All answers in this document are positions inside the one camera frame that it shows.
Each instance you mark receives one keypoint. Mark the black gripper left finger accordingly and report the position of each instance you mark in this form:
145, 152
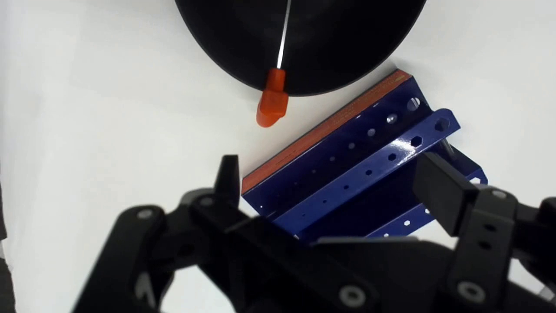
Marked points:
174, 249

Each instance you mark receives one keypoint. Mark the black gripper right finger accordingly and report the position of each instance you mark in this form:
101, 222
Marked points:
480, 249

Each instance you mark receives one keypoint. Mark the black bowl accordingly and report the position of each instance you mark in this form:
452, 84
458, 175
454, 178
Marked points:
348, 35

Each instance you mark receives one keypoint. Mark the blue tool holder rack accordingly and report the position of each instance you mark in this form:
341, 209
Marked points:
348, 166

